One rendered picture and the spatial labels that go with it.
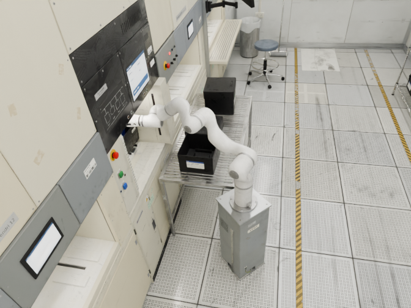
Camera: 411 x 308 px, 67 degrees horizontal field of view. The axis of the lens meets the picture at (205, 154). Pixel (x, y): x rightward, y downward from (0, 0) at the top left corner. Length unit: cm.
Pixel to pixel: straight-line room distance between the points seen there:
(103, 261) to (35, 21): 129
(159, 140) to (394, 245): 219
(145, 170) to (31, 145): 122
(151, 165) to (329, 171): 204
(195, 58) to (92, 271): 259
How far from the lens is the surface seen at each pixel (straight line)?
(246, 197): 209
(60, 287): 200
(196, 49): 369
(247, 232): 224
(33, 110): 129
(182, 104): 193
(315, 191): 340
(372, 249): 312
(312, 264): 288
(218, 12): 510
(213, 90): 293
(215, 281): 274
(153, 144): 259
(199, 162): 233
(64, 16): 146
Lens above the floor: 245
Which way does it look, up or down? 41 degrees down
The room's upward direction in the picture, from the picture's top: 5 degrees counter-clockwise
